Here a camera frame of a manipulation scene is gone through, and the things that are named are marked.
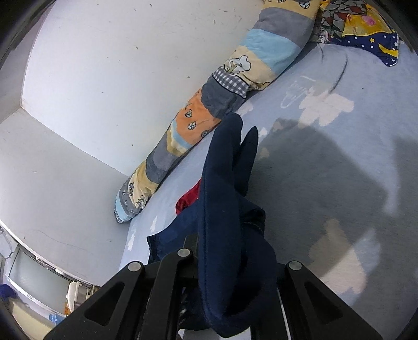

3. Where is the white plastic object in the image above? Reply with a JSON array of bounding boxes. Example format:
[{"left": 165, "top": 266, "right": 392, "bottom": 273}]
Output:
[{"left": 66, "top": 281, "right": 87, "bottom": 315}]

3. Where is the navy blue garment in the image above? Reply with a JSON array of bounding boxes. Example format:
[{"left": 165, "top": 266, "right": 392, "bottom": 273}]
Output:
[{"left": 146, "top": 113, "right": 278, "bottom": 339}]

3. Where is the yellow and blue printed cloth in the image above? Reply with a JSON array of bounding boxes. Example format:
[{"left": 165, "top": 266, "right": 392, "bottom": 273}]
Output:
[{"left": 310, "top": 0, "right": 402, "bottom": 67}]

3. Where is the light blue bed sheet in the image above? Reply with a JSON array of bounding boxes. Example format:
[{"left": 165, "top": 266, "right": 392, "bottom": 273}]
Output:
[{"left": 119, "top": 33, "right": 416, "bottom": 340}]

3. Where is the frosted glass window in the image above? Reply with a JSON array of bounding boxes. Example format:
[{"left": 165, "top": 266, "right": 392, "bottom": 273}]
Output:
[{"left": 6, "top": 247, "right": 72, "bottom": 316}]

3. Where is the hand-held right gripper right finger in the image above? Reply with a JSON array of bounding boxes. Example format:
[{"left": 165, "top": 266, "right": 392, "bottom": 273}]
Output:
[{"left": 255, "top": 260, "right": 384, "bottom": 340}]

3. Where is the red cloth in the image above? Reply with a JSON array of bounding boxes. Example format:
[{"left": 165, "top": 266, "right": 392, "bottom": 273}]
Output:
[{"left": 176, "top": 181, "right": 201, "bottom": 215}]

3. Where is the long patchwork pillow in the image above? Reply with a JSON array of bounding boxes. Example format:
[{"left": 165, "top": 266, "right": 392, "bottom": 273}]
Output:
[{"left": 114, "top": 0, "right": 322, "bottom": 224}]

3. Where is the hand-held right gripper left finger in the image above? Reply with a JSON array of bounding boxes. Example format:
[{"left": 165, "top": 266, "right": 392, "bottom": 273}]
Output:
[{"left": 44, "top": 235, "right": 200, "bottom": 340}]

